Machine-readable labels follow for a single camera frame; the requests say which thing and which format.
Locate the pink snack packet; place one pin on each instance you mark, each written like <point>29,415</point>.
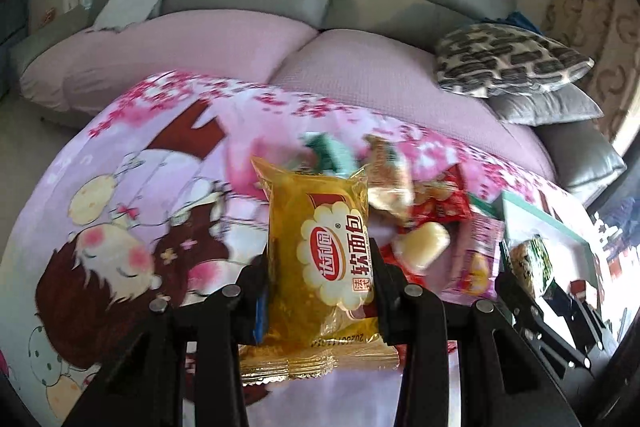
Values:
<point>475,257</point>

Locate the mint green snack packet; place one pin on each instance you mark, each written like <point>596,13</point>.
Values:
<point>332,152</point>

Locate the white tray with teal rim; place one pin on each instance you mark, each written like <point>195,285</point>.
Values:
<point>540,227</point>

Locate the green and white snack packet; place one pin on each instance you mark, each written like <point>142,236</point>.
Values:
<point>530,257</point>

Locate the beige patterned curtain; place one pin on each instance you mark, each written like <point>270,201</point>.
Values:
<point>600,32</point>

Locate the grey pillow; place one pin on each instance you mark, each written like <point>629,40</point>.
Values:
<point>550,107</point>

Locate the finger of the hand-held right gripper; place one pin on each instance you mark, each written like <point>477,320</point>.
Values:
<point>575,317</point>
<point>520,307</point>

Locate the large red snack packet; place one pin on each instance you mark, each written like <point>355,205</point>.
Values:
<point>440,204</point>

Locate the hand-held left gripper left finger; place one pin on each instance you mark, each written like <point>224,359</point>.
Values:
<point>260,314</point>

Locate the yellow bread packet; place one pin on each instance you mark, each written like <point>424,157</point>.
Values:
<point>320,247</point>

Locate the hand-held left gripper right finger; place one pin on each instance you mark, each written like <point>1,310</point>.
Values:
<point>390,302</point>

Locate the pink sofa cover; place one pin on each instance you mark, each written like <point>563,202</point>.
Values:
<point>200,52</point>

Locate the beige orange-print snack packet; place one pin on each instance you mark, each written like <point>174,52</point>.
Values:
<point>390,177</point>

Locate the pale yellow jelly cup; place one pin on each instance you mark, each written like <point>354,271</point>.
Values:
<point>425,244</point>

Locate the pink cartoon printed blanket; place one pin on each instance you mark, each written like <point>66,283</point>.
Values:
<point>125,187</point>

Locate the black and white patterned pillow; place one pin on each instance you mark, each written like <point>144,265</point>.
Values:
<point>510,57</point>

